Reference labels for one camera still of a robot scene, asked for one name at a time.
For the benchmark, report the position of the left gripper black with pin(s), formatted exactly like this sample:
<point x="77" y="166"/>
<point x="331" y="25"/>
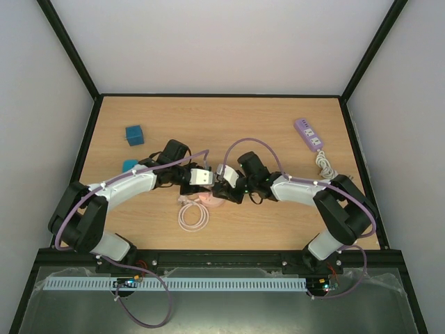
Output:
<point x="196" y="189"/>

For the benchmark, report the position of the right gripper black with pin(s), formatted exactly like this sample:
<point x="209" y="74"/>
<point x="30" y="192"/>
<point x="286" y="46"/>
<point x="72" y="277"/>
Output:
<point x="227" y="191"/>

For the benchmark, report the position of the pink round socket base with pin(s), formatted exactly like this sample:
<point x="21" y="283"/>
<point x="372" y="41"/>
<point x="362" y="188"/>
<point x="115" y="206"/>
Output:
<point x="209" y="201"/>

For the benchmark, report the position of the light blue cube adapter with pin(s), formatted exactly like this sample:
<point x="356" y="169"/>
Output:
<point x="129" y="164"/>

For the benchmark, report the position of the dark blue cube adapter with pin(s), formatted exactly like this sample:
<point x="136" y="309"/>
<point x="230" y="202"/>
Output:
<point x="134" y="135"/>

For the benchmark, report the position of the purple power strip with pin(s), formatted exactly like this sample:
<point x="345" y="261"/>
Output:
<point x="308" y="134"/>

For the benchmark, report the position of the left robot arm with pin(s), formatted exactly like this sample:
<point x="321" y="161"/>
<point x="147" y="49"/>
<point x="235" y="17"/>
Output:
<point x="78" y="223"/>

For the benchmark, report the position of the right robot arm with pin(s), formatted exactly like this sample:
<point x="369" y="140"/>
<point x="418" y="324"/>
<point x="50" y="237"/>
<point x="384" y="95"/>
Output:
<point x="346" y="211"/>

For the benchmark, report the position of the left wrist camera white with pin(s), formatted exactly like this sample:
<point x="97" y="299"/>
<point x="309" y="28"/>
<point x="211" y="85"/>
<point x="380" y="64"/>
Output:
<point x="201" y="177"/>

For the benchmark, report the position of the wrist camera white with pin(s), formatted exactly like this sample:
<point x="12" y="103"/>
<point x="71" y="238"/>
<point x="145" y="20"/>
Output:
<point x="201" y="177"/>
<point x="228" y="174"/>

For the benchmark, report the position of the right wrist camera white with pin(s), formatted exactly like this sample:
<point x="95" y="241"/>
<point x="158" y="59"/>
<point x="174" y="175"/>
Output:
<point x="228" y="174"/>

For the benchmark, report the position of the light blue cable duct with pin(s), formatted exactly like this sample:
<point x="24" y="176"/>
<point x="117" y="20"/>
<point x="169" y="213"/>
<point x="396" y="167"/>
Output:
<point x="177" y="284"/>

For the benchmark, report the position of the black frame rail front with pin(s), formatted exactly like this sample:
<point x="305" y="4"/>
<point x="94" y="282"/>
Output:
<point x="289" y="262"/>

